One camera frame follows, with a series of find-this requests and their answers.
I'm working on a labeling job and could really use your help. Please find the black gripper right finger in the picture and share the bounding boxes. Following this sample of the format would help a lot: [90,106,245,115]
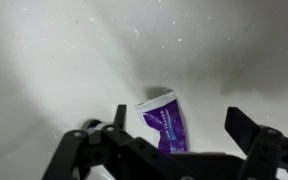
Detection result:
[224,106,288,180]

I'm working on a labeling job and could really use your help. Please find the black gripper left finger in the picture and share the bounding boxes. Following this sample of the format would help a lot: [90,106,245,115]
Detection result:
[42,104,198,180]

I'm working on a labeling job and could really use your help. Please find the purple white toothpaste tube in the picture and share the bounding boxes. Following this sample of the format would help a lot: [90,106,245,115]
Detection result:
[134,90,189,155]

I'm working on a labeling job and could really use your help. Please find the white ceramic sink basin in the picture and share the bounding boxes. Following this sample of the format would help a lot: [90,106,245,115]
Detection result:
[0,0,288,180]

